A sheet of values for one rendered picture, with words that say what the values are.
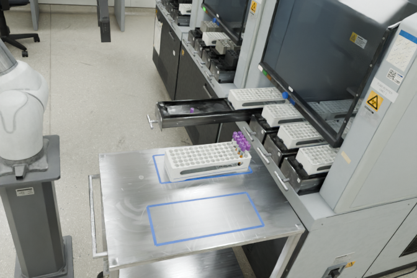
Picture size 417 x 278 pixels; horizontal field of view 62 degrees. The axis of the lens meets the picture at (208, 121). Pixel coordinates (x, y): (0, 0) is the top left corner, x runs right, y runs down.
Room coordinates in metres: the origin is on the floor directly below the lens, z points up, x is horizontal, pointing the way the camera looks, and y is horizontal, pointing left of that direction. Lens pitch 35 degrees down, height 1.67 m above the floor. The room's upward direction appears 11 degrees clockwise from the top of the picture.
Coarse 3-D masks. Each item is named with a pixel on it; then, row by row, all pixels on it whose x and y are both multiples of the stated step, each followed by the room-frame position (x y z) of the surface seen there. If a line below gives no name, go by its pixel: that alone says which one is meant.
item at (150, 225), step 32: (128, 160) 0.90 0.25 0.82; (160, 160) 0.93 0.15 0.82; (256, 160) 1.03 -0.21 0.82; (128, 192) 0.75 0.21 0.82; (160, 192) 0.78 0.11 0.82; (192, 192) 0.80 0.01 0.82; (224, 192) 0.83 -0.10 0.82; (256, 192) 0.86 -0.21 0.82; (128, 224) 0.63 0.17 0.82; (160, 224) 0.65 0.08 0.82; (192, 224) 0.68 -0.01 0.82; (224, 224) 0.70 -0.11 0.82; (256, 224) 0.72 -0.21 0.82; (288, 224) 0.74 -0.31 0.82; (96, 256) 0.54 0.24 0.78; (128, 256) 0.53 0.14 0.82; (160, 256) 0.55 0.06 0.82; (192, 256) 0.93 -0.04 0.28; (224, 256) 0.96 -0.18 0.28; (288, 256) 0.73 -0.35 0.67
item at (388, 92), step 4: (376, 80) 0.99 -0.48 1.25; (372, 84) 0.99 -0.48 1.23; (376, 84) 0.98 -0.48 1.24; (380, 84) 0.97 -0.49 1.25; (384, 84) 0.96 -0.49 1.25; (376, 88) 0.98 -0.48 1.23; (380, 88) 0.96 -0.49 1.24; (384, 88) 0.95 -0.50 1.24; (388, 88) 0.94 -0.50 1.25; (380, 92) 0.96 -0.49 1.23; (384, 92) 0.95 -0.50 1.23; (388, 92) 0.93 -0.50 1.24; (392, 92) 0.92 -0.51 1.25; (396, 92) 0.92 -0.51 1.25; (388, 96) 0.93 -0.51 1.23; (392, 96) 0.92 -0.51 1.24; (396, 96) 0.91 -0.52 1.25; (392, 100) 0.91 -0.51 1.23
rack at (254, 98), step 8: (256, 88) 1.52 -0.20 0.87; (264, 88) 1.54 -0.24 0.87; (272, 88) 1.56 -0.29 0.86; (232, 96) 1.42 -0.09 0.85; (240, 96) 1.42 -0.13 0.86; (248, 96) 1.44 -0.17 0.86; (256, 96) 1.45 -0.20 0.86; (264, 96) 1.45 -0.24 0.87; (272, 96) 1.47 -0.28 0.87; (280, 96) 1.49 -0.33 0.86; (232, 104) 1.40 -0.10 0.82; (240, 104) 1.38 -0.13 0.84; (248, 104) 1.45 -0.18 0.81; (256, 104) 1.46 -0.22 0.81; (264, 104) 1.47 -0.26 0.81; (272, 104) 1.46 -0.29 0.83
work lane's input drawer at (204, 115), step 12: (156, 108) 1.30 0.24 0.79; (168, 108) 1.30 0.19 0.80; (180, 108) 1.31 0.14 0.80; (204, 108) 1.35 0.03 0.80; (216, 108) 1.37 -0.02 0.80; (228, 108) 1.39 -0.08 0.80; (156, 120) 1.25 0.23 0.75; (168, 120) 1.21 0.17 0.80; (180, 120) 1.23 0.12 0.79; (192, 120) 1.26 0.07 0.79; (204, 120) 1.28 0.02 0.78; (216, 120) 1.31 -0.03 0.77; (228, 120) 1.34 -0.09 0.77; (240, 120) 1.37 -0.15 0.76
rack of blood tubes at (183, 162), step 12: (216, 144) 1.00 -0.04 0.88; (228, 144) 1.02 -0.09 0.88; (168, 156) 0.89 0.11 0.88; (180, 156) 0.90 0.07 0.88; (192, 156) 0.91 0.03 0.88; (204, 156) 0.92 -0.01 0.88; (216, 156) 0.94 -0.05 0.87; (228, 156) 0.94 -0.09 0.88; (168, 168) 0.86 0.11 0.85; (180, 168) 0.84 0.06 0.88; (192, 168) 0.86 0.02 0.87; (204, 168) 0.92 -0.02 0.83; (216, 168) 0.93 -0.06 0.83; (228, 168) 0.92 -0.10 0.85; (240, 168) 0.95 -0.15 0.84; (180, 180) 0.84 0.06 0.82
